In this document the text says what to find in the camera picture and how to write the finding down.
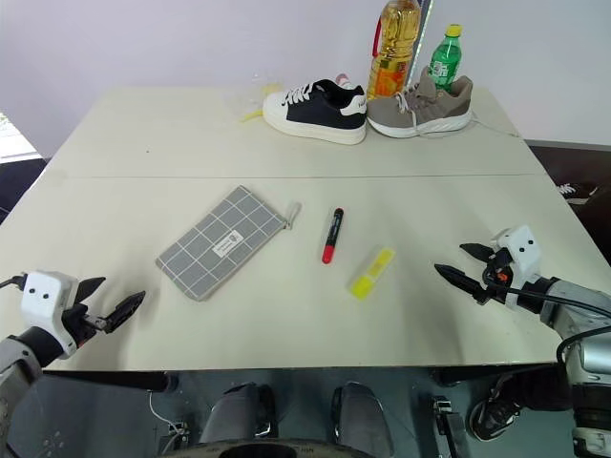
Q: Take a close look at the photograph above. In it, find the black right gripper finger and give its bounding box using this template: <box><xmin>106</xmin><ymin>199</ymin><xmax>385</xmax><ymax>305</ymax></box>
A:
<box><xmin>433</xmin><ymin>263</ymin><xmax>493</xmax><ymax>306</ymax></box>
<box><xmin>459</xmin><ymin>242</ymin><xmax>497</xmax><ymax>263</ymax></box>

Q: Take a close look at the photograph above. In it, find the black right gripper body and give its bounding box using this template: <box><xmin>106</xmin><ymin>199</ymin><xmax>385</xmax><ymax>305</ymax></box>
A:
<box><xmin>480</xmin><ymin>246</ymin><xmax>516</xmax><ymax>303</ymax></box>

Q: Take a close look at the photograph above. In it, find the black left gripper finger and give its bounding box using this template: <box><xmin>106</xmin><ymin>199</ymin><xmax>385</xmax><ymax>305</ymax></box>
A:
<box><xmin>75</xmin><ymin>276</ymin><xmax>107</xmax><ymax>306</ymax></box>
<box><xmin>103</xmin><ymin>290</ymin><xmax>147</xmax><ymax>334</ymax></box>

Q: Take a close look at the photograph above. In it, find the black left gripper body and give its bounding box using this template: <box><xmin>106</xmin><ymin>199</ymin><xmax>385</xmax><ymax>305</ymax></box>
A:
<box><xmin>61</xmin><ymin>304</ymin><xmax>115</xmax><ymax>350</ymax></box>

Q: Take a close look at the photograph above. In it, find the grey checked fabric pencil case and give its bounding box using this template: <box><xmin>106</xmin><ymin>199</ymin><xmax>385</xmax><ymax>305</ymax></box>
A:
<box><xmin>155</xmin><ymin>184</ymin><xmax>303</xmax><ymax>302</ymax></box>

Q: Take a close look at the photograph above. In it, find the yellow highlighter pen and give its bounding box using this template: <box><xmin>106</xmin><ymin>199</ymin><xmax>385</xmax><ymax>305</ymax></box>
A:
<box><xmin>348</xmin><ymin>245</ymin><xmax>397</xmax><ymax>301</ymax></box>

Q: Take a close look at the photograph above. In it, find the brown shoe with white laces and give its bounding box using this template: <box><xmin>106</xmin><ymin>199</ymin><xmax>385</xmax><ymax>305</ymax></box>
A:
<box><xmin>555</xmin><ymin>180</ymin><xmax>611</xmax><ymax>207</ymax></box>

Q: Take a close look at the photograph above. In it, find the black sneaker on floor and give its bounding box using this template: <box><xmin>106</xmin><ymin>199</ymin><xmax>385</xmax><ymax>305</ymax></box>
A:
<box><xmin>469</xmin><ymin>373</ymin><xmax>526</xmax><ymax>442</ymax></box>

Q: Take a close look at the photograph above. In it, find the red black marker pen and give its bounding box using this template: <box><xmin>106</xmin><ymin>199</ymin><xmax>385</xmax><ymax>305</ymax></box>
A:
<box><xmin>321</xmin><ymin>206</ymin><xmax>346</xmax><ymax>265</ymax></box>

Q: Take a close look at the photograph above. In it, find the taupe grey sneaker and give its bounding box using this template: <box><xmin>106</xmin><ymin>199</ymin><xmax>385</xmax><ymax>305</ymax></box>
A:
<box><xmin>366</xmin><ymin>66</ymin><xmax>474</xmax><ymax>139</ymax></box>

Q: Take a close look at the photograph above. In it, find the dark rounded right robot leg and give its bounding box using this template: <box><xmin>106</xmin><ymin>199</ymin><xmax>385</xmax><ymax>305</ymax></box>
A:
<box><xmin>330</xmin><ymin>381</ymin><xmax>395</xmax><ymax>458</ymax></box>

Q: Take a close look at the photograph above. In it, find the green soda bottle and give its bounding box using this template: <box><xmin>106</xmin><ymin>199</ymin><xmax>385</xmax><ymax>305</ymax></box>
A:
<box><xmin>427</xmin><ymin>23</ymin><xmax>465</xmax><ymax>94</ymax></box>

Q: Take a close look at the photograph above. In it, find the white and navy sneaker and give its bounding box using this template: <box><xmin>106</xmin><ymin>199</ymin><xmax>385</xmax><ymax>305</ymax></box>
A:
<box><xmin>262</xmin><ymin>78</ymin><xmax>369</xmax><ymax>146</ymax></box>

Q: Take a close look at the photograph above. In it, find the yellow cooking oil bottle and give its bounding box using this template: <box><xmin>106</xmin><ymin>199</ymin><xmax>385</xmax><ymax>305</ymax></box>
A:
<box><xmin>366</xmin><ymin>0</ymin><xmax>423</xmax><ymax>101</ymax></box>

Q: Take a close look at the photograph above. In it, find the clear plastic bag with yellow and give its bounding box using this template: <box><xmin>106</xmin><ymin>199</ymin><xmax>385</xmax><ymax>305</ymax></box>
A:
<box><xmin>223</xmin><ymin>71</ymin><xmax>287</xmax><ymax>124</ymax></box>

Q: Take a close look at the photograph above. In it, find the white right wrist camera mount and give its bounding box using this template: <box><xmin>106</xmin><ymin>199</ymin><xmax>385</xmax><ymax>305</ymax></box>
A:
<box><xmin>491</xmin><ymin>224</ymin><xmax>543</xmax><ymax>311</ymax></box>

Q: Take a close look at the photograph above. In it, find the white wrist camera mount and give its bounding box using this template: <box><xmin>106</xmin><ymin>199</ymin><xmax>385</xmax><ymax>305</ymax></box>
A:
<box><xmin>491</xmin><ymin>224</ymin><xmax>543</xmax><ymax>311</ymax></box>
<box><xmin>20</xmin><ymin>270</ymin><xmax>81</xmax><ymax>360</ymax></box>

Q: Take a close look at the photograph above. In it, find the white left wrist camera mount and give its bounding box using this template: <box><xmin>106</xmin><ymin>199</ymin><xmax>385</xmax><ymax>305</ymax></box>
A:
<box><xmin>20</xmin><ymin>270</ymin><xmax>81</xmax><ymax>360</ymax></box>

